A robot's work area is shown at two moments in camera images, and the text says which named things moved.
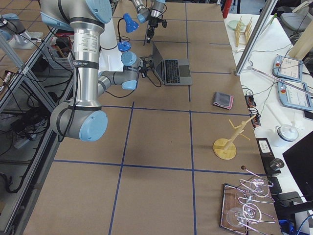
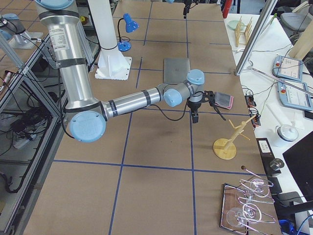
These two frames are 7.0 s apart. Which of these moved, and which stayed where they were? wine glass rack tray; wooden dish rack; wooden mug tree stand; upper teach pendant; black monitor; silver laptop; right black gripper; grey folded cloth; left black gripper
Moved: right black gripper; silver laptop; left black gripper
Stayed: wine glass rack tray; wooden dish rack; grey folded cloth; black monitor; wooden mug tree stand; upper teach pendant
